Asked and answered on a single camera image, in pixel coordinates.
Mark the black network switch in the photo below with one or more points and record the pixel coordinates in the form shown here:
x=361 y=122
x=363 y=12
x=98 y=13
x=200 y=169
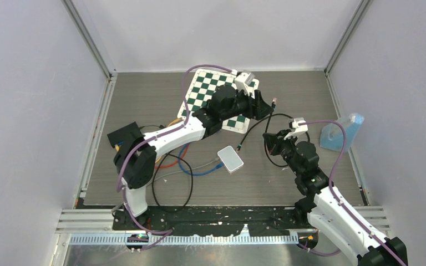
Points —
x=123 y=134

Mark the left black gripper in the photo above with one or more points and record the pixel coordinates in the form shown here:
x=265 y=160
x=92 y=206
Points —
x=257 y=107

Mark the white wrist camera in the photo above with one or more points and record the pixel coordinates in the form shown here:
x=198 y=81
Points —
x=298 y=127
x=242 y=82

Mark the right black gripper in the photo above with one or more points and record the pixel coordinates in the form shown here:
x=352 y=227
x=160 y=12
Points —
x=274 y=141

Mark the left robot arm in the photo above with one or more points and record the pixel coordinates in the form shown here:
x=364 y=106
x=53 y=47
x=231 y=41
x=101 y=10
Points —
x=135 y=160

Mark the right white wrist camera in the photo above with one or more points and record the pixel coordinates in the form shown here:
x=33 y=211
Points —
x=298 y=127

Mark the green white chessboard mat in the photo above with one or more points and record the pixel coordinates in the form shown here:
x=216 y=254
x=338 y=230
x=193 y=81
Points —
x=205 y=91

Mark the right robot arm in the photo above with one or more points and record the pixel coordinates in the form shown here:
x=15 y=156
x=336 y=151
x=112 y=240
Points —
x=324 y=207

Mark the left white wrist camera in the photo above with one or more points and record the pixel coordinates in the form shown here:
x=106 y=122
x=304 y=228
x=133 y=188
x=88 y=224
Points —
x=242 y=82

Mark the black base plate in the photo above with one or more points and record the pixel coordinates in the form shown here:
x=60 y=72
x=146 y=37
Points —
x=217 y=221

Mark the white router box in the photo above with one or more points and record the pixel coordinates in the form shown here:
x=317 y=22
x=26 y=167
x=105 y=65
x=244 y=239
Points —
x=230 y=159

